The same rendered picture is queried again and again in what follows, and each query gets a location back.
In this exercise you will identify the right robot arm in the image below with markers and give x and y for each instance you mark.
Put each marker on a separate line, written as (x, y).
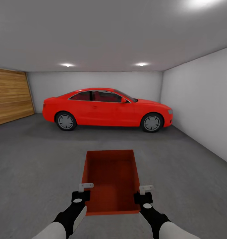
(158, 225)

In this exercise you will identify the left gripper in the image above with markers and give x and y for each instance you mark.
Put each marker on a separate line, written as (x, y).
(85, 194)

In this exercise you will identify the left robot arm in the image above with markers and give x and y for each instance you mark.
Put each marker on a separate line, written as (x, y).
(67, 222)

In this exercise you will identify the storage box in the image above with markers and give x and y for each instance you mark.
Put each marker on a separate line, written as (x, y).
(115, 178)

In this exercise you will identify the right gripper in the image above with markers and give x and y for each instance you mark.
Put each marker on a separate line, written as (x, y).
(138, 197)

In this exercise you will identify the car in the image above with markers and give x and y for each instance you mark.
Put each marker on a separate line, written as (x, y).
(105, 107)

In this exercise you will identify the garage door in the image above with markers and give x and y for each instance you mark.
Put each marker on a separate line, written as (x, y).
(15, 96)

